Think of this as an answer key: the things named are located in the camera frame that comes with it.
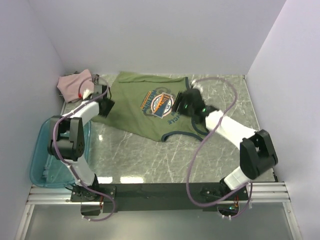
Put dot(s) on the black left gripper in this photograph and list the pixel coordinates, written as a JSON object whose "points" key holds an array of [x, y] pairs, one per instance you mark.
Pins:
{"points": [[109, 104]]}

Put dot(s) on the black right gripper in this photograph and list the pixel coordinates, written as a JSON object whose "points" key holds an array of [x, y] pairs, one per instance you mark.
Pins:
{"points": [[181, 99]]}

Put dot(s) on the green graphic tank top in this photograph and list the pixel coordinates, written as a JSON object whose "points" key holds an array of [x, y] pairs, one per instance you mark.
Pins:
{"points": [[143, 106]]}

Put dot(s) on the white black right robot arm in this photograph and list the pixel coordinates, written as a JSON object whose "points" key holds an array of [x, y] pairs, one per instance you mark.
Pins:
{"points": [[256, 150]]}

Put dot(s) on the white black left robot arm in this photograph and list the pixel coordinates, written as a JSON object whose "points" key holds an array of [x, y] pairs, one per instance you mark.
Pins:
{"points": [[67, 140]]}

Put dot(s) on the folded striped tank top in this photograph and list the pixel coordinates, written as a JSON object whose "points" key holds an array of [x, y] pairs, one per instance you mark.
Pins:
{"points": [[95, 77]]}

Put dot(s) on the folded pink tank top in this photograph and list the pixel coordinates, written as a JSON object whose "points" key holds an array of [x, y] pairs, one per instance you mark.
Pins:
{"points": [[71, 86]]}

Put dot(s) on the teal plastic bin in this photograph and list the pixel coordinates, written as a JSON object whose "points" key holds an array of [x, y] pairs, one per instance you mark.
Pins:
{"points": [[46, 171]]}

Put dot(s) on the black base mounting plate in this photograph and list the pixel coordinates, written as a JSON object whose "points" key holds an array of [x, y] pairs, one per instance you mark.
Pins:
{"points": [[156, 196]]}

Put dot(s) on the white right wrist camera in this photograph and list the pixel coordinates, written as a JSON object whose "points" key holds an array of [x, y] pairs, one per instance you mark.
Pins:
{"points": [[196, 85]]}

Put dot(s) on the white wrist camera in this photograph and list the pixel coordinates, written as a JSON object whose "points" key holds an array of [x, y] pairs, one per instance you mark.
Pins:
{"points": [[196, 85], [85, 94]]}

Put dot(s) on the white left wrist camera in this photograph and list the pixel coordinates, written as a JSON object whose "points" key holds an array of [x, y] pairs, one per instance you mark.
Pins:
{"points": [[85, 94]]}

